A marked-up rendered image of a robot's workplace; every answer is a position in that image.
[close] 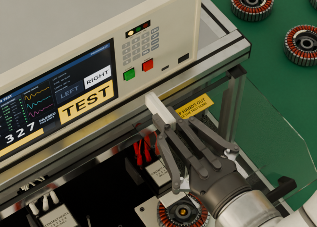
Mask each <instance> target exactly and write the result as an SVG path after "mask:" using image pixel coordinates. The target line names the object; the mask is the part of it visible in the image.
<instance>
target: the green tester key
mask: <svg viewBox="0 0 317 227"><path fill-rule="evenodd" d="M124 75H125V80H126V81H128V80H130V79H132V78H134V77H135V71H134V69H131V70H129V71H127V72H126V73H124Z"/></svg>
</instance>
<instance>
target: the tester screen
mask: <svg viewBox="0 0 317 227"><path fill-rule="evenodd" d="M109 65H110V69H111V76H109V77H107V78H106V79H104V80H102V81H100V82H98V83H96V84H94V85H93V86H91V87H89V88H87V89H85V90H83V91H81V92H80V93H78V94H76V95H74V96H72V97H70V98H68V99H67V100H65V101H63V102H61V103H59V104H57V100H56V95H55V94H56V93H58V92H60V91H62V90H64V89H66V88H68V87H69V86H71V85H73V84H75V83H77V82H79V81H81V80H83V79H84V78H86V77H88V76H90V75H92V74H94V73H96V72H98V71H100V70H101V69H103V68H105V67H107V66H109ZM110 80H112V83H113V73H112V63H111V53H110V43H108V44H106V45H104V46H102V47H100V48H98V49H96V50H95V51H93V52H91V53H89V54H87V55H85V56H83V57H81V58H79V59H77V60H75V61H73V62H71V63H69V64H68V65H66V66H64V67H62V68H60V69H58V70H56V71H54V72H52V73H50V74H48V75H46V76H44V77H43V78H41V79H39V80H37V81H35V82H33V83H31V84H29V85H27V86H25V87H23V88H21V89H19V90H17V91H16V92H14V93H12V94H10V95H8V96H6V97H4V98H2V99H0V151H1V150H3V149H5V148H7V147H9V146H10V145H12V144H14V143H16V142H18V141H19V140H21V139H23V138H25V137H27V136H29V135H30V134H32V133H34V132H36V131H38V130H40V129H41V128H43V127H45V126H47V125H49V124H51V123H52V122H55V125H56V126H55V127H54V128H52V129H50V130H48V131H47V132H45V133H43V134H41V135H39V136H37V137H36V138H34V139H32V140H30V141H28V142H26V143H24V144H22V145H21V146H19V147H17V148H15V149H13V150H12V151H10V152H8V153H6V154H4V155H2V156H1V157H0V160H1V159H3V158H5V157H6V156H8V155H10V154H12V153H14V152H16V151H18V150H20V149H21V148H23V147H25V146H27V145H29V144H30V143H32V142H34V141H36V140H38V139H40V138H41V137H43V136H45V135H47V134H49V133H50V132H52V131H54V130H56V129H58V128H60V127H61V126H63V125H65V124H67V123H69V122H70V121H72V120H74V119H76V118H78V117H79V116H81V115H83V114H85V113H87V112H89V111H90V110H92V109H94V108H96V107H98V106H99V105H101V104H103V103H105V102H107V101H109V100H111V99H113V98H114V97H115V93H114V83H113V93H114V96H113V97H111V98H109V99H107V100H106V101H104V102H102V103H100V104H98V105H97V106H95V107H93V108H91V109H89V110H87V111H86V112H84V113H82V114H80V115H78V116H76V117H75V118H73V119H71V120H69V121H67V122H65V123H63V124H61V121H60V117H59V112H58V108H60V107H62V106H64V105H66V104H68V103H69V102H71V101H73V100H75V99H77V98H79V97H80V96H82V95H84V94H86V93H88V92H90V91H92V90H93V89H95V88H97V87H99V86H101V85H103V84H105V83H106V82H108V81H110ZM35 120H36V122H37V126H38V128H37V129H35V130H33V131H31V132H29V133H27V134H26V135H24V136H22V137H20V138H18V139H16V140H15V141H13V142H11V143H9V144H7V145H5V143H4V140H3V137H5V136H7V135H9V134H11V133H13V132H15V131H16V130H18V129H20V128H22V127H24V126H26V125H28V124H30V123H32V122H33V121H35Z"/></svg>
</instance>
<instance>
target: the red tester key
mask: <svg viewBox="0 0 317 227"><path fill-rule="evenodd" d="M152 68H153V61H152V60H149V61H147V62H145V63H144V64H143V70H144V71H145V72H146V71H148V70H150V69H152Z"/></svg>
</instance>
